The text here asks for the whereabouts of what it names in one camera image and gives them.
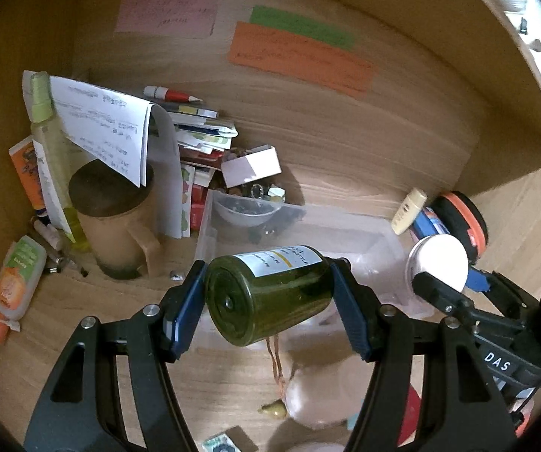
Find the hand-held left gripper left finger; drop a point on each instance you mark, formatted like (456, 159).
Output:
(188, 313)

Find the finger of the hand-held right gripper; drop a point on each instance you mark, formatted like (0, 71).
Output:
(479, 280)
(439, 294)

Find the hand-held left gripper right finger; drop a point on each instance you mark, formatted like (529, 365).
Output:
(350, 313)

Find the white tape roll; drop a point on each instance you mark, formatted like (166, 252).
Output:
(442, 259)

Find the clear plastic bin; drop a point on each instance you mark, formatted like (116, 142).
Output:
(374, 240)

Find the green glass bottle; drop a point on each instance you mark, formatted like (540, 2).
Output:
(270, 299)

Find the wooden desktop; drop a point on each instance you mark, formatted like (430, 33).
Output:
(232, 386)

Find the black and orange round case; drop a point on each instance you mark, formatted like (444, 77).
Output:
(468, 226)

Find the blue patchwork pencil case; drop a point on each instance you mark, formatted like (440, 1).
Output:
(425, 228)

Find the pale pink round item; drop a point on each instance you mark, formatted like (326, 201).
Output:
(322, 395)

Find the cream lotion bottle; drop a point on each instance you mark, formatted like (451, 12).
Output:
(409, 212)

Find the red round item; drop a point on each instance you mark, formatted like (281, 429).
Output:
(414, 409)

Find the beige mug with dark lid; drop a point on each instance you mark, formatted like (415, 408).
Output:
(110, 230)

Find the white bowl of clips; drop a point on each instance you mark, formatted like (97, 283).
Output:
(247, 212)

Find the small yellow-green bell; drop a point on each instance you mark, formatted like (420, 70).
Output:
(274, 410)

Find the small printed card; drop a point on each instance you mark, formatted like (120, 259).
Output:
(230, 441)

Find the small white cardboard box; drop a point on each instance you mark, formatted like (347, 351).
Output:
(251, 167)

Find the small white stick tube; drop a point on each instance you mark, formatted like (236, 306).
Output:
(48, 234)

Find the stack of books and papers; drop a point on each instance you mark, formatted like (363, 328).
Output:
(202, 141)

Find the glue bottle with orange label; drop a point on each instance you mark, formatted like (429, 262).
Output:
(18, 278)

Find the yellow-green spray bottle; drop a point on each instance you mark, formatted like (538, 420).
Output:
(56, 160)

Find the white printed paper sheet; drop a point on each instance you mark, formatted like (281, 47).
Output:
(105, 122)

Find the red and white correction pen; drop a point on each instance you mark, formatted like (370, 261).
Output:
(171, 94)

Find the orange paper note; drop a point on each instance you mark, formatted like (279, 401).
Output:
(298, 59)

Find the green paper note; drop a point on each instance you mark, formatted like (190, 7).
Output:
(298, 26)

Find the pink paper note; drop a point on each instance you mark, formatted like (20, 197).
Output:
(167, 4)

